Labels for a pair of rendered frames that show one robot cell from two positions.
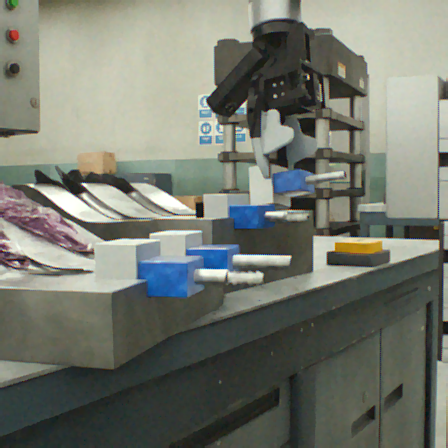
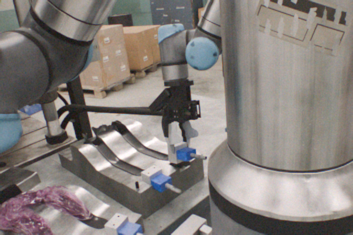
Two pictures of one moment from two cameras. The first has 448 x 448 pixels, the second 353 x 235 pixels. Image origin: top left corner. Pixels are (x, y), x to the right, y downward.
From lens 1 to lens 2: 0.55 m
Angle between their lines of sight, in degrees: 23
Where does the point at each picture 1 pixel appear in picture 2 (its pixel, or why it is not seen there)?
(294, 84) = (182, 113)
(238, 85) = (160, 104)
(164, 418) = not seen: outside the picture
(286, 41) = (178, 89)
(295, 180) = (185, 157)
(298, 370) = not seen: hidden behind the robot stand
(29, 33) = not seen: hidden behind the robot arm
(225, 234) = (148, 194)
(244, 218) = (156, 187)
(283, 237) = (183, 175)
